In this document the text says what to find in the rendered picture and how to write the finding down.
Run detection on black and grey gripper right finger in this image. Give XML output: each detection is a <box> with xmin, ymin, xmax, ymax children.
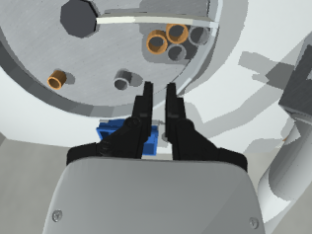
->
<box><xmin>165</xmin><ymin>82</ymin><xmax>248</xmax><ymax>173</ymax></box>

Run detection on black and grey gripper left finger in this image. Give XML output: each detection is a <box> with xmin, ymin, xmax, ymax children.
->
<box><xmin>66</xmin><ymin>81</ymin><xmax>153</xmax><ymax>167</ymax></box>

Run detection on blue open crate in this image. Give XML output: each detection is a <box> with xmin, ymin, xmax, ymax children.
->
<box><xmin>96</xmin><ymin>118</ymin><xmax>158</xmax><ymax>156</ymax></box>

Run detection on bronze bushing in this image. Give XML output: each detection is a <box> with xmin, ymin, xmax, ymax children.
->
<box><xmin>47</xmin><ymin>70</ymin><xmax>66</xmax><ymax>90</ymax></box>
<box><xmin>146</xmin><ymin>30</ymin><xmax>168</xmax><ymax>54</ymax></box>
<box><xmin>166</xmin><ymin>24</ymin><xmax>189</xmax><ymax>44</ymax></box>

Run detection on grey metal bushing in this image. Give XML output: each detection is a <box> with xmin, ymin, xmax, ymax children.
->
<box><xmin>166</xmin><ymin>41</ymin><xmax>187</xmax><ymax>63</ymax></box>
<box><xmin>187</xmin><ymin>25</ymin><xmax>209</xmax><ymax>45</ymax></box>
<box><xmin>113</xmin><ymin>70</ymin><xmax>131</xmax><ymax>92</ymax></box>

